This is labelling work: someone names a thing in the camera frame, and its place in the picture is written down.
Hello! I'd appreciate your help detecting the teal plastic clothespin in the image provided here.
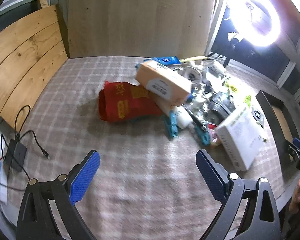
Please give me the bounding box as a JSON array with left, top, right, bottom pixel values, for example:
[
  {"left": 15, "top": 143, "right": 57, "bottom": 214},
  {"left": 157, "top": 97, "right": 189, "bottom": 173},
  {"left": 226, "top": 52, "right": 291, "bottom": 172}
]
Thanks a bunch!
[{"left": 164, "top": 111, "right": 178, "bottom": 138}]

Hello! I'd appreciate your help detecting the orange tissue pack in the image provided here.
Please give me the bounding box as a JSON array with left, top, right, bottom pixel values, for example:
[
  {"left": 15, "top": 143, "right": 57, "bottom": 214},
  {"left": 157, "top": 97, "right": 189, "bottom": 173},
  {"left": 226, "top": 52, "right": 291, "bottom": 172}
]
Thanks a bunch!
[{"left": 135, "top": 60, "right": 192, "bottom": 106}]

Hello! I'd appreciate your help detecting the red fabric pouch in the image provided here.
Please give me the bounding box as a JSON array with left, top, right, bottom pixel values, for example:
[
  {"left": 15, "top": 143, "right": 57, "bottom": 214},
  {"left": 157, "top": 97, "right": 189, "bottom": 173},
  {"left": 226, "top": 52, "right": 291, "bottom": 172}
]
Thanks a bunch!
[{"left": 98, "top": 81, "right": 162, "bottom": 123}]

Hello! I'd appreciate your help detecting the black wallet case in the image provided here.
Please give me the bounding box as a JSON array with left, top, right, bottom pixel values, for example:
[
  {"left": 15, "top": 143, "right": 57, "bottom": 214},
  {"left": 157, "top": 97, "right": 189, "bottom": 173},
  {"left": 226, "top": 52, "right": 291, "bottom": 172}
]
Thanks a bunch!
[{"left": 208, "top": 92, "right": 236, "bottom": 120}]

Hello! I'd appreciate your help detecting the person right hand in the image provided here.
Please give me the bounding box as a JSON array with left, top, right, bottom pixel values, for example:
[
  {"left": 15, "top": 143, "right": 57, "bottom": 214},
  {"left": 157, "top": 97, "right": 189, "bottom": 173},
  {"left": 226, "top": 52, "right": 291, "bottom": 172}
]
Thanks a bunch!
[{"left": 289, "top": 179, "right": 300, "bottom": 214}]

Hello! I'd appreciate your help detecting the black tray box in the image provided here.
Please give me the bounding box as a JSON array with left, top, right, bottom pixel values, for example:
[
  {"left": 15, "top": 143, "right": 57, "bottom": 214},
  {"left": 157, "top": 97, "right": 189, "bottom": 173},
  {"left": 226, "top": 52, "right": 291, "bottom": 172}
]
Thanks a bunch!
[{"left": 255, "top": 89, "right": 300, "bottom": 201}]

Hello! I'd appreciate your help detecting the black power adapter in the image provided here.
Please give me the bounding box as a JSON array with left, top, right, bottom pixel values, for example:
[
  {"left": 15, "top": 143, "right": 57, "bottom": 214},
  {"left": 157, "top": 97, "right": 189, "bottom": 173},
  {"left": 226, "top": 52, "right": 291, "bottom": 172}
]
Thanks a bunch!
[{"left": 5, "top": 139, "right": 27, "bottom": 172}]

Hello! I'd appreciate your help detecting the white sunscreen bottle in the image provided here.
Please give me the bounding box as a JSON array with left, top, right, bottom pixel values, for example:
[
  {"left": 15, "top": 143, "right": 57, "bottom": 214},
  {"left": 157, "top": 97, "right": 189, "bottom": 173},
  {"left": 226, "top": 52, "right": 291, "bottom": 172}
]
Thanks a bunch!
[{"left": 149, "top": 92, "right": 193, "bottom": 129}]

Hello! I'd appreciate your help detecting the yellow shuttlecock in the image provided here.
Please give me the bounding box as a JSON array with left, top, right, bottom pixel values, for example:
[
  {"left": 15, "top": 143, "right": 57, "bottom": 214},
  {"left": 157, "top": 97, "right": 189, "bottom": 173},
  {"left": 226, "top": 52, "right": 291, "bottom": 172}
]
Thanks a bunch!
[{"left": 223, "top": 81, "right": 238, "bottom": 95}]

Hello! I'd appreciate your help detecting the white power strip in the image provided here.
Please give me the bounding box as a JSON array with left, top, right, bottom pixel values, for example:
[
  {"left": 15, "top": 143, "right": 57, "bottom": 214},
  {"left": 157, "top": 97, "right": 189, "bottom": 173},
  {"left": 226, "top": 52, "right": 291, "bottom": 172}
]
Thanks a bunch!
[{"left": 206, "top": 60, "right": 226, "bottom": 77}]

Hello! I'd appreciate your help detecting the white round motor part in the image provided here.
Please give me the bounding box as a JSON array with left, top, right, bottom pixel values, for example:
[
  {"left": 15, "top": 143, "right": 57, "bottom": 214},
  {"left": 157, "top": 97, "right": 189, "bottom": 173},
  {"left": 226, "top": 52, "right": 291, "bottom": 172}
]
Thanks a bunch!
[{"left": 183, "top": 66, "right": 203, "bottom": 83}]

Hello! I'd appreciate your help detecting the black light tripod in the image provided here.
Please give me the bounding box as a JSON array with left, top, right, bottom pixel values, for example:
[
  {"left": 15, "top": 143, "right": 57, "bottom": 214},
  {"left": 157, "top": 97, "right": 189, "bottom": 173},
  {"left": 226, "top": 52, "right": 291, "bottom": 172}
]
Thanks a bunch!
[{"left": 207, "top": 32, "right": 243, "bottom": 68}]

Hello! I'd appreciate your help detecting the blue wet wipes pack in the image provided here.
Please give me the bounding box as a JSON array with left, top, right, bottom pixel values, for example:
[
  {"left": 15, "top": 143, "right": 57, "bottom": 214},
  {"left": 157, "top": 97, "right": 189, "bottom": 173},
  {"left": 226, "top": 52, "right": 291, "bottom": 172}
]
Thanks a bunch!
[{"left": 144, "top": 56, "right": 181, "bottom": 66}]

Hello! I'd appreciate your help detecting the wooden headboard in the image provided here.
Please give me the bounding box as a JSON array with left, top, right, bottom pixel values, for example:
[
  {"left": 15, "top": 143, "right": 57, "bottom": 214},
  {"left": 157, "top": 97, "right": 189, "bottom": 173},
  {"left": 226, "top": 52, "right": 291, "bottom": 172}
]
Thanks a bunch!
[{"left": 0, "top": 5, "right": 68, "bottom": 131}]

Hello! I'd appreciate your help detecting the beige wardrobe panel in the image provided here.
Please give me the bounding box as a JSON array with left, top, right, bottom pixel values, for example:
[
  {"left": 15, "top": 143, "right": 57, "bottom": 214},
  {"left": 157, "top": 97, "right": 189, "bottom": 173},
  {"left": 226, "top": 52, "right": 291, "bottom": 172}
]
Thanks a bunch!
[{"left": 68, "top": 0, "right": 214, "bottom": 58}]

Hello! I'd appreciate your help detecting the black cable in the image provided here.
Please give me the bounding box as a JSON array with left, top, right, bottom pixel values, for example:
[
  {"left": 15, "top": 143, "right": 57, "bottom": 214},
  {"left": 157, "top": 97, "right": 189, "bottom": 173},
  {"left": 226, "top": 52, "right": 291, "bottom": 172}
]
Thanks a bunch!
[{"left": 0, "top": 104, "right": 51, "bottom": 188}]

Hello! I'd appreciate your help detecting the ring light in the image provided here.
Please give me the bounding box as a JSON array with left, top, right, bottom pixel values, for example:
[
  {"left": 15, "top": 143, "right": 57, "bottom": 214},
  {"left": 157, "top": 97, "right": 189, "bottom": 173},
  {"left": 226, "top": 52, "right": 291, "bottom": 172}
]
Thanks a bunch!
[{"left": 228, "top": 0, "right": 281, "bottom": 47}]

